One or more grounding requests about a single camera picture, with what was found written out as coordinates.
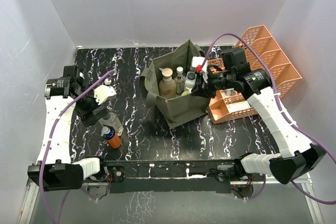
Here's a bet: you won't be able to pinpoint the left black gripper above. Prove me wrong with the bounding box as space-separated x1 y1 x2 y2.
74 84 108 126

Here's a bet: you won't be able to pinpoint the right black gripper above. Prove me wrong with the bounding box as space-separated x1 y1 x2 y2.
190 68 235 99

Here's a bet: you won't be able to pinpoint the yellow-green pump soap bottle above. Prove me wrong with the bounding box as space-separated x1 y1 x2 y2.
181 90 190 96

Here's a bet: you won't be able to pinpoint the white rectangular bottle black cap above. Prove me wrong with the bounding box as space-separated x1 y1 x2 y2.
184 71 197 91

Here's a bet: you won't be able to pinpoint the clear square bottle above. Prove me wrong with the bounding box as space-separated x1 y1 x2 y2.
99 112 123 136

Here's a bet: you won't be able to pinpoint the beige pump lotion bottle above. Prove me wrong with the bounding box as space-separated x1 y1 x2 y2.
159 68 176 100

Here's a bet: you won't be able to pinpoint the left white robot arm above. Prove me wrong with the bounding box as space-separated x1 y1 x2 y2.
27 66 113 191

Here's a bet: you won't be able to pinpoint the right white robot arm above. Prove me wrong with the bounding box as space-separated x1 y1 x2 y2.
191 48 326 184

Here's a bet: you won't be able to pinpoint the olive green canvas bag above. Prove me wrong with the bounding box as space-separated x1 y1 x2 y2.
139 40 210 128

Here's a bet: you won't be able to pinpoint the orange spray bottle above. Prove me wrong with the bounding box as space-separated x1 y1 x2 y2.
101 126 121 149

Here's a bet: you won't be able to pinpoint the orange low basket tray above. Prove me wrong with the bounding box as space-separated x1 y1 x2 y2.
207 58 261 124

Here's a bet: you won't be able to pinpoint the small boxes in tray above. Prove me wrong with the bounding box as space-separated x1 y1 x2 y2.
222 89 237 97

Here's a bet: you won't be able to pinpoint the orange tall file organizer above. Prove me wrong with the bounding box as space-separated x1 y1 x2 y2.
242 25 302 99

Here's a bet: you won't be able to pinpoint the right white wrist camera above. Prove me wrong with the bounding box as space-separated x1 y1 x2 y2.
190 56 208 83

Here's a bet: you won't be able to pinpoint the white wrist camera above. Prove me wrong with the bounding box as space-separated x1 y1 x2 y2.
93 78 117 105
190 56 208 83

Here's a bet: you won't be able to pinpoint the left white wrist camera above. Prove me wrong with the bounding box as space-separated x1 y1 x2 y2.
93 78 117 105

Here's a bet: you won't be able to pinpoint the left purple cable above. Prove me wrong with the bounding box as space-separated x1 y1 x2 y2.
38 69 115 224

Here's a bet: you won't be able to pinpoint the purple cable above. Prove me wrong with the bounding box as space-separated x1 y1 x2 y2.
203 34 336 205
38 69 115 224

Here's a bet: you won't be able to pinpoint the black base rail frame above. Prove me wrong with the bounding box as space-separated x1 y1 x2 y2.
76 158 266 196

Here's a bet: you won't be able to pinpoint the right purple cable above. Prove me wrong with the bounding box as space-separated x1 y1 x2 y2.
203 34 336 205

